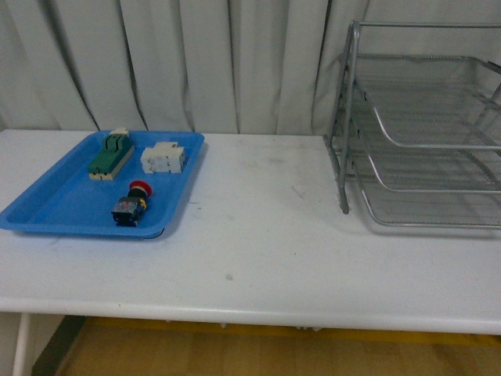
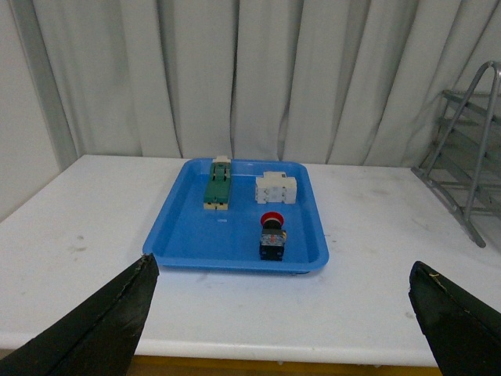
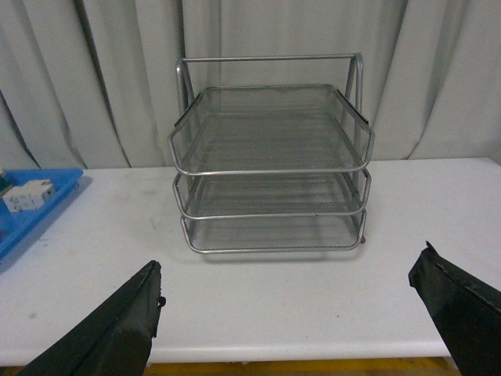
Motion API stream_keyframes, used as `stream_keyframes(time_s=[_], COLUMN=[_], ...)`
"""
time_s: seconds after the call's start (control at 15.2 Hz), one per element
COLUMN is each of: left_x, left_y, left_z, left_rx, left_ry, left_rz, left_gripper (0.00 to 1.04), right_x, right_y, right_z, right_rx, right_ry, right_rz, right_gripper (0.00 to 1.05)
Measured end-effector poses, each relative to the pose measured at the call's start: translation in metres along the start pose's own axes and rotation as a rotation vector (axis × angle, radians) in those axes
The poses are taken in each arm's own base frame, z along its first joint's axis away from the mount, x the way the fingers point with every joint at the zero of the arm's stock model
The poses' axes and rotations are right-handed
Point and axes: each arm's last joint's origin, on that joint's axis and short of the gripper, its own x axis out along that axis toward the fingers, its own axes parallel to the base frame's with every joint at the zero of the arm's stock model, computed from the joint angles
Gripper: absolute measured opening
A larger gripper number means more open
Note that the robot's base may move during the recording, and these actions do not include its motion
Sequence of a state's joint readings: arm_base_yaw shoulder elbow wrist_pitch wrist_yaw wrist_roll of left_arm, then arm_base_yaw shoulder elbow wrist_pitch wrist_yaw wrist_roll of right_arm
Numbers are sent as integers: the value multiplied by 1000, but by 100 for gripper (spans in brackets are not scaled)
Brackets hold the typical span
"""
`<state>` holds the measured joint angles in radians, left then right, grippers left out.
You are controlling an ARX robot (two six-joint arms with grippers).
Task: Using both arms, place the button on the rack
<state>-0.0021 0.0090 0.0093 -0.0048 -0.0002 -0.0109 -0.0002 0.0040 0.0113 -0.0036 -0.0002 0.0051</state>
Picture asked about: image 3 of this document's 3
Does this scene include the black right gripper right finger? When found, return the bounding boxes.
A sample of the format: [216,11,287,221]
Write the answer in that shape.
[408,243,500,375]

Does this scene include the white circuit breaker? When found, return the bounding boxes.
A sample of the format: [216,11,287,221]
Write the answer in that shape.
[2,179,56,213]

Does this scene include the blue plastic tray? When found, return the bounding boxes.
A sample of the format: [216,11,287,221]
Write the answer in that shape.
[1,168,83,259]

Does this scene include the silver mesh three-tier rack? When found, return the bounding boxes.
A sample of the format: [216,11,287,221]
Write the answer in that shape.
[168,53,375,255]

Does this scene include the grey curtain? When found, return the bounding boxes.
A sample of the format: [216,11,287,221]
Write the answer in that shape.
[1,1,500,168]

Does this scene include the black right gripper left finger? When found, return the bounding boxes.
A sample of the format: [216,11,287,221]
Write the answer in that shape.
[19,260,166,375]

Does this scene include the green terminal block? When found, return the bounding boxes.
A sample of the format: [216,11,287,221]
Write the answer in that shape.
[0,168,12,197]

